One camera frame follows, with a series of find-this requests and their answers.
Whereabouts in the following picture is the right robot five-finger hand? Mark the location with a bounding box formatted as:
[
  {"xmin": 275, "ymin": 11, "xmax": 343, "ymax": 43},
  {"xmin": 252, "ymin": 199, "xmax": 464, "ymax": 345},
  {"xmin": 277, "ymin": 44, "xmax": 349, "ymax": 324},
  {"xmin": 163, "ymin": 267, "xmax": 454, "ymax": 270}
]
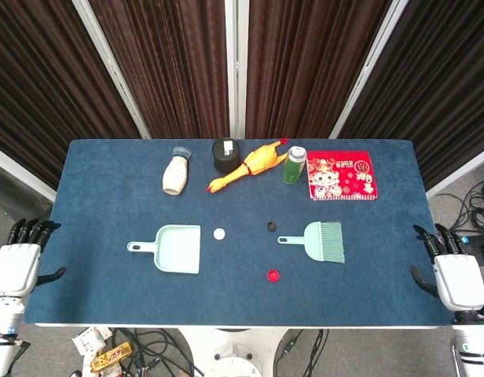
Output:
[{"xmin": 410, "ymin": 222, "xmax": 484, "ymax": 313}]

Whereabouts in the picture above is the blue table cloth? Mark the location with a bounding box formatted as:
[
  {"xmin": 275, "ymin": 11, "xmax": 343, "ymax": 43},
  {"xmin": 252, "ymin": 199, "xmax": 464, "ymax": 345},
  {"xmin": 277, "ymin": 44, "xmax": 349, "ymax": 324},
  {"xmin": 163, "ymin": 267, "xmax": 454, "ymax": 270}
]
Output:
[{"xmin": 23, "ymin": 138, "xmax": 453, "ymax": 327}]

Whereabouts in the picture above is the gold snack wrapper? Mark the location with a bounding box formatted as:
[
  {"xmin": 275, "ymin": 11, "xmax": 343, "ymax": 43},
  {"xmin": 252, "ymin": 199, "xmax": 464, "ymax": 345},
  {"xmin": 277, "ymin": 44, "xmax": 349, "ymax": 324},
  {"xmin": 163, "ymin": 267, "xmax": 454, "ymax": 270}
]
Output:
[{"xmin": 90, "ymin": 341, "xmax": 134, "ymax": 373}]

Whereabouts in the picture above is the black mesh pen holder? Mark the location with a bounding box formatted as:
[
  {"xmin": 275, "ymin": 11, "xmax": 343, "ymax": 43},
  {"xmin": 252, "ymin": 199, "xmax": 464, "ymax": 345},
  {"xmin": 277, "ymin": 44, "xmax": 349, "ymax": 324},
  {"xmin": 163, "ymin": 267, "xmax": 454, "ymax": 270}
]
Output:
[{"xmin": 211, "ymin": 137, "xmax": 243, "ymax": 174}]

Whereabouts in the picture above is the red patterned pouch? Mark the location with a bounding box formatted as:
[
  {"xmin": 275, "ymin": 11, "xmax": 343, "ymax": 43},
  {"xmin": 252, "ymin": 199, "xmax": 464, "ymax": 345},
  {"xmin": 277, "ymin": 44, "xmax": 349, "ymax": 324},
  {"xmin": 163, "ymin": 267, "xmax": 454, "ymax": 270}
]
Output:
[{"xmin": 306, "ymin": 151, "xmax": 379, "ymax": 201}]

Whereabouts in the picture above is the black cable with connector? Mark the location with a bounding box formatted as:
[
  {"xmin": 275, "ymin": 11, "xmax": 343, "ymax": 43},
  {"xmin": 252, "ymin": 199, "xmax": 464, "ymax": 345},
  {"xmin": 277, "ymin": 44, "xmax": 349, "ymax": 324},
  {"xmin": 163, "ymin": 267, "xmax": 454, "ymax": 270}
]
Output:
[{"xmin": 273, "ymin": 328, "xmax": 330, "ymax": 377}]

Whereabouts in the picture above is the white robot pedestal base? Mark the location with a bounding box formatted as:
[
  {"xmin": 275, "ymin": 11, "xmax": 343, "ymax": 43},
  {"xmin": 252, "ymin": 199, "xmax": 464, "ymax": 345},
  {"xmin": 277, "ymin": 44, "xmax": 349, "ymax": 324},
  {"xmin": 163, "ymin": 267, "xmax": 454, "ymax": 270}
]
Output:
[{"xmin": 174, "ymin": 328, "xmax": 290, "ymax": 377}]

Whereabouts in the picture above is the brown ribbed partition panel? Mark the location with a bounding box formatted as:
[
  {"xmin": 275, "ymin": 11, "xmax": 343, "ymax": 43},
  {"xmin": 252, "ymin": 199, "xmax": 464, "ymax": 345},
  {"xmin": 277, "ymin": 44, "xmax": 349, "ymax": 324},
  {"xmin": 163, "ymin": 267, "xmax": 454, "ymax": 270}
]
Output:
[
  {"xmin": 339, "ymin": 0, "xmax": 484, "ymax": 189},
  {"xmin": 0, "ymin": 0, "xmax": 143, "ymax": 189},
  {"xmin": 88, "ymin": 0, "xmax": 230, "ymax": 139},
  {"xmin": 245, "ymin": 0, "xmax": 392, "ymax": 139}
]

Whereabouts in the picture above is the white paper packaging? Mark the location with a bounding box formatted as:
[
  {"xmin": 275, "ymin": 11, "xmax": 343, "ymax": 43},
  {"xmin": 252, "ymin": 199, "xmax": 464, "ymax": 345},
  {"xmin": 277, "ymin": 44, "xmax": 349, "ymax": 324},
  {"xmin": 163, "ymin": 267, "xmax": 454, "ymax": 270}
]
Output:
[{"xmin": 71, "ymin": 328, "xmax": 113, "ymax": 357}]

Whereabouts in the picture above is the green can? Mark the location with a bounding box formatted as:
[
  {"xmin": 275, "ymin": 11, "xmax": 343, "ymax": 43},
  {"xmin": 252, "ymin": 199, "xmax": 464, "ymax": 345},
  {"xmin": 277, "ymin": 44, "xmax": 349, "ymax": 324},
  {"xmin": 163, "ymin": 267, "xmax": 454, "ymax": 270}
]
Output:
[{"xmin": 281, "ymin": 145, "xmax": 308, "ymax": 185}]

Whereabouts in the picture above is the yellow rubber chicken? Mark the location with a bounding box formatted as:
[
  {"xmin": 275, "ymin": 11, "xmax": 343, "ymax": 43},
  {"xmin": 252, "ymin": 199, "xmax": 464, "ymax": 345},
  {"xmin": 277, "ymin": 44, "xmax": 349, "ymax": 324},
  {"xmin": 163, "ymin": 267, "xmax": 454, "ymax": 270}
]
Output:
[{"xmin": 204, "ymin": 137, "xmax": 289, "ymax": 193}]

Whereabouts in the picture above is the cream white plastic bottle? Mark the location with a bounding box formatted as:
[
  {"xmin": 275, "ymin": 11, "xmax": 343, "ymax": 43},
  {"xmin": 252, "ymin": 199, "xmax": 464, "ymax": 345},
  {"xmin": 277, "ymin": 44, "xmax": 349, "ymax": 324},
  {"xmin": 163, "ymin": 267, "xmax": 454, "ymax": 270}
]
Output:
[{"xmin": 162, "ymin": 146, "xmax": 193, "ymax": 196}]

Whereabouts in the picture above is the mint green hand brush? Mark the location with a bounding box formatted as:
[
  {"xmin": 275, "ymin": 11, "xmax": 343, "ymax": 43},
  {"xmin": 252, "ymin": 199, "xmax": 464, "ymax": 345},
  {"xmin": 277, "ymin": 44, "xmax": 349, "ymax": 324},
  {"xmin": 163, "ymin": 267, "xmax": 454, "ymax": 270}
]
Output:
[{"xmin": 277, "ymin": 221, "xmax": 346, "ymax": 265}]

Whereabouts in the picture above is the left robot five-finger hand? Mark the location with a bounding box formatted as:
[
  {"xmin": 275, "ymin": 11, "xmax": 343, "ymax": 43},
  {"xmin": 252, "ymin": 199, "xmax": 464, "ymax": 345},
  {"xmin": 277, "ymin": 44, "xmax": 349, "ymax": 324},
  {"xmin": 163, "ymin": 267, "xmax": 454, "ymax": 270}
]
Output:
[{"xmin": 0, "ymin": 218, "xmax": 68, "ymax": 298}]

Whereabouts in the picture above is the black cable tangle under table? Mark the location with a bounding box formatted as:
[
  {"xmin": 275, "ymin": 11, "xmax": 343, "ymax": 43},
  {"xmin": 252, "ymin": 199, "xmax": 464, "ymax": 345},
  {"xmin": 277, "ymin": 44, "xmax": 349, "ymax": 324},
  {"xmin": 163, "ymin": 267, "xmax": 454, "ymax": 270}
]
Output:
[{"xmin": 108, "ymin": 328, "xmax": 206, "ymax": 377}]

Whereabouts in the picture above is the white partition base rail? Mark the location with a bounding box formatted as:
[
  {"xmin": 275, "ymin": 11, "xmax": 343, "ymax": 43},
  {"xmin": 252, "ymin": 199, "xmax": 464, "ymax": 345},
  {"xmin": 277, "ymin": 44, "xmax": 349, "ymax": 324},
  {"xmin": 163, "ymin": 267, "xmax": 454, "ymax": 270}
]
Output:
[
  {"xmin": 425, "ymin": 145, "xmax": 484, "ymax": 199},
  {"xmin": 0, "ymin": 143, "xmax": 57, "ymax": 202}
]

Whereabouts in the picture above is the mint green plastic dustpan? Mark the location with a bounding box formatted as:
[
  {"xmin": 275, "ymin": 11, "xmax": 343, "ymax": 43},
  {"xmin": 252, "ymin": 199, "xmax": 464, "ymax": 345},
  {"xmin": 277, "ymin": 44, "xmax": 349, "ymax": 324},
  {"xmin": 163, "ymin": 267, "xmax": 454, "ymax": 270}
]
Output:
[{"xmin": 126, "ymin": 224, "xmax": 201, "ymax": 275}]

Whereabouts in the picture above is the white partition post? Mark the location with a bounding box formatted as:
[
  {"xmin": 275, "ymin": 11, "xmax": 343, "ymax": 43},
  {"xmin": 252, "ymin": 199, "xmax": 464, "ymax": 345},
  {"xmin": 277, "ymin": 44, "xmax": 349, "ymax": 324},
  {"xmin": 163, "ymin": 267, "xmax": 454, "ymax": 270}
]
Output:
[
  {"xmin": 330, "ymin": 0, "xmax": 410, "ymax": 139},
  {"xmin": 71, "ymin": 0, "xmax": 151, "ymax": 139},
  {"xmin": 225, "ymin": 0, "xmax": 247, "ymax": 139}
]

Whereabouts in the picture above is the black floor cable bundle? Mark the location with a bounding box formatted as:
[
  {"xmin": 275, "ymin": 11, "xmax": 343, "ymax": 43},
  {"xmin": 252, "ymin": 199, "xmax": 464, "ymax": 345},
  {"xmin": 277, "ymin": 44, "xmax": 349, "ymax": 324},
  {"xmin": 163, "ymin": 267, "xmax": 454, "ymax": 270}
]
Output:
[{"xmin": 453, "ymin": 159, "xmax": 484, "ymax": 236}]

